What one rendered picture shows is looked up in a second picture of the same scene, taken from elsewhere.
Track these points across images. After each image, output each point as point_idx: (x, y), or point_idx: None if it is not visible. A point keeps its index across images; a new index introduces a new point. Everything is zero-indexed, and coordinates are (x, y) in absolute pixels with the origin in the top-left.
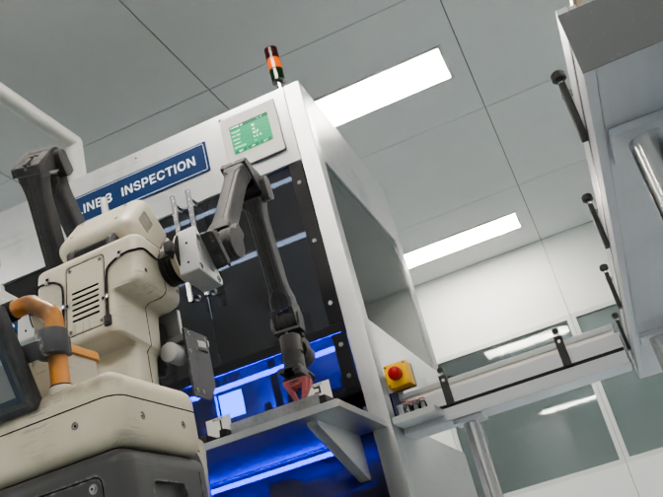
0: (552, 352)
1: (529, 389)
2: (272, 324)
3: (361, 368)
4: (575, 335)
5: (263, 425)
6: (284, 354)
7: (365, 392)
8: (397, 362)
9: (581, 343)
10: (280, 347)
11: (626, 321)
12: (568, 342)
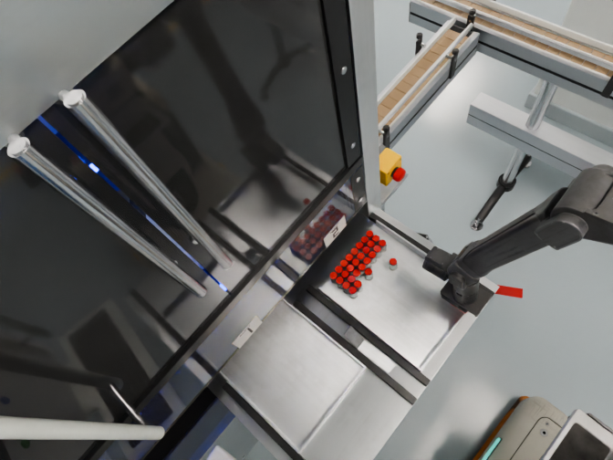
0: (423, 55)
1: (427, 106)
2: (464, 284)
3: (369, 185)
4: (453, 43)
5: (454, 348)
6: (472, 296)
7: (369, 201)
8: (397, 162)
9: (439, 38)
10: (464, 292)
11: (578, 88)
12: (450, 52)
